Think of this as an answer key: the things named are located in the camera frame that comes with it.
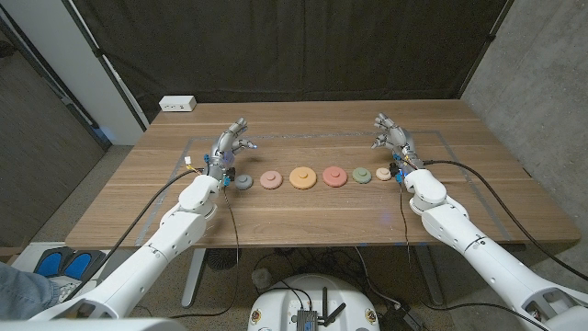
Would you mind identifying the white power strip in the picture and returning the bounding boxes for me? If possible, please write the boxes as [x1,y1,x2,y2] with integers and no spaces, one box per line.
[158,95,198,113]

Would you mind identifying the round black table foot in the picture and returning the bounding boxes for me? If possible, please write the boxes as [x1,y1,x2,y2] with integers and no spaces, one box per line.
[205,247,243,271]

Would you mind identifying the coral red disk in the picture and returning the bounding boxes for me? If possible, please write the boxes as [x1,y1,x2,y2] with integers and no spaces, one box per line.
[322,165,349,188]

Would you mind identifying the white sneaker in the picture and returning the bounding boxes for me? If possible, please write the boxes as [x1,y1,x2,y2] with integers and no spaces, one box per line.
[54,280,82,302]

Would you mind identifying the person's leg in jeans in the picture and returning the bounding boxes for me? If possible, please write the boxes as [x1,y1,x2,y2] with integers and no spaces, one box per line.
[0,262,63,321]

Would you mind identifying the dusty pink disk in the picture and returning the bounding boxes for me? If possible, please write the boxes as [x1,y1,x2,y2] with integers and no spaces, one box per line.
[259,170,284,190]

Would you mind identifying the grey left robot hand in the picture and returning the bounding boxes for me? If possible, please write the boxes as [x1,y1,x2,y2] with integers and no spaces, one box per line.
[204,117,258,183]

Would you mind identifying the round grey floor object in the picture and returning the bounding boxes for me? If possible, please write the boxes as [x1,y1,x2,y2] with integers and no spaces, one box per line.
[251,268,273,291]

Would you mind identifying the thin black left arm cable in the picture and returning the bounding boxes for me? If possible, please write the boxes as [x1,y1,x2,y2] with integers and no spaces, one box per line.
[169,186,242,319]

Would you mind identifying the grey table leg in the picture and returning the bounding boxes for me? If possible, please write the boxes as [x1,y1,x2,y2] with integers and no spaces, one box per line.
[413,245,445,307]

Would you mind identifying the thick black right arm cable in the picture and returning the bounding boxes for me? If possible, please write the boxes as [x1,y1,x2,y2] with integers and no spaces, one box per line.
[422,158,588,281]

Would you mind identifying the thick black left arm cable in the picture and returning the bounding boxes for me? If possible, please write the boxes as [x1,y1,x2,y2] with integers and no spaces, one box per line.
[63,167,206,302]

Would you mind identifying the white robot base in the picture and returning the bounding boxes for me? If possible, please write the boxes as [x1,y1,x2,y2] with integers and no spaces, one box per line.
[247,274,380,331]

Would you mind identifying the large orange disk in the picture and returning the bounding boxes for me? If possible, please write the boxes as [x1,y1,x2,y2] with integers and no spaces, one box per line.
[288,165,318,190]

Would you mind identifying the black backdrop stand pole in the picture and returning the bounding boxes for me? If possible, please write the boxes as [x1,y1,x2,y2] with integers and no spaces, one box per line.
[61,0,151,131]
[458,0,515,99]

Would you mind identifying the blue foot pedal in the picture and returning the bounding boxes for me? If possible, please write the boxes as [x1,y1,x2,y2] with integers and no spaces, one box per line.
[63,250,107,280]
[32,247,70,278]

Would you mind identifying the black backdrop curtain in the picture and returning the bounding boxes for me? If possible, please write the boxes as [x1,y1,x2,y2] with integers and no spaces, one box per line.
[63,0,515,124]

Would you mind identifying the green disk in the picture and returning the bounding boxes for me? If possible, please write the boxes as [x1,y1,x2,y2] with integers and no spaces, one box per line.
[352,166,373,185]

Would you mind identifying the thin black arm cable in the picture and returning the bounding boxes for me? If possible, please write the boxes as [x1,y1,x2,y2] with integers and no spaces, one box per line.
[169,186,242,319]
[398,181,413,263]

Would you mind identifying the white table leg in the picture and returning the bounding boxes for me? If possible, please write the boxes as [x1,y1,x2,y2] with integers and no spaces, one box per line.
[181,247,208,309]

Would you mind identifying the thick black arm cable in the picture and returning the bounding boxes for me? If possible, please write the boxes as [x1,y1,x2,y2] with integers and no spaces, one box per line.
[63,167,206,302]
[422,158,588,281]

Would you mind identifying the black power adapter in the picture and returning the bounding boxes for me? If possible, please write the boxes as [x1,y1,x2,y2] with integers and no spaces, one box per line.
[380,302,426,331]

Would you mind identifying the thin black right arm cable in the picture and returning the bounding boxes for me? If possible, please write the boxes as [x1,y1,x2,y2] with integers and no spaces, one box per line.
[398,181,413,263]

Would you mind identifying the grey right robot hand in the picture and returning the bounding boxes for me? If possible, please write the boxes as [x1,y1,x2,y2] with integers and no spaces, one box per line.
[370,112,422,173]

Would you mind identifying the grey radio box with antennas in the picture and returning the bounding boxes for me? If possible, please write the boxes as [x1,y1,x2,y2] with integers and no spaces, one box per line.
[296,287,346,331]

